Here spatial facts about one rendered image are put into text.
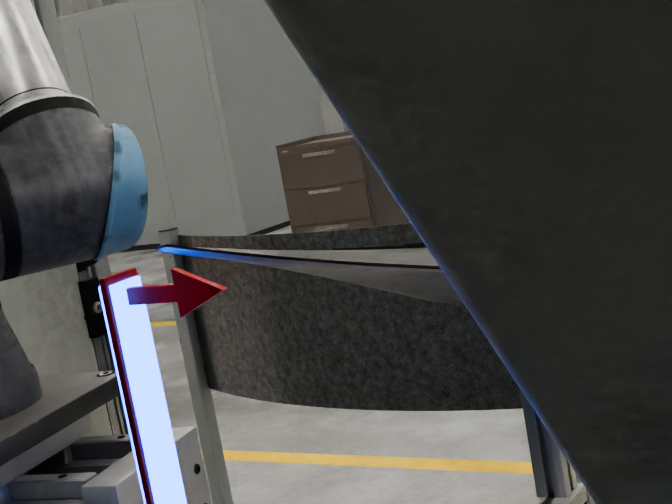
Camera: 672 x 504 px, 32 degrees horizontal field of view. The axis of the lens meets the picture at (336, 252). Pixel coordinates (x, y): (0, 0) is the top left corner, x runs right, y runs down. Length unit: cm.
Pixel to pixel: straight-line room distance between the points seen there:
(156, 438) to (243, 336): 219
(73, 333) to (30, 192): 161
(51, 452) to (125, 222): 21
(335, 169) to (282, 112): 357
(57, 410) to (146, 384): 43
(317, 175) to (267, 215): 313
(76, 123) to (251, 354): 175
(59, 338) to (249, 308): 44
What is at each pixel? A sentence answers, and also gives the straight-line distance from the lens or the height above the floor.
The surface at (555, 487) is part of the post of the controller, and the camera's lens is 109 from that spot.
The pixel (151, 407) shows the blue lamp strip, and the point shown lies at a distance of 59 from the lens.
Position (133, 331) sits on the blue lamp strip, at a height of 116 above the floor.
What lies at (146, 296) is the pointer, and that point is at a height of 118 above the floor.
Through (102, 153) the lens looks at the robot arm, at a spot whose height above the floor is 124.
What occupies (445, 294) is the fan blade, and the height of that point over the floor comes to 115.
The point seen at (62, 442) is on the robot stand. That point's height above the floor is 100.
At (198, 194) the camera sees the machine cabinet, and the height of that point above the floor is 46.
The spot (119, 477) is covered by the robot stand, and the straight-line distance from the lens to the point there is 94.
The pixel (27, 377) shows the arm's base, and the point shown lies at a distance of 104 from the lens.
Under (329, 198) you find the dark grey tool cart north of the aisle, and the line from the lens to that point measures 736.
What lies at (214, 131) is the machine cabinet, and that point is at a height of 99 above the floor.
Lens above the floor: 127
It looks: 8 degrees down
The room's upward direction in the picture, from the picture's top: 10 degrees counter-clockwise
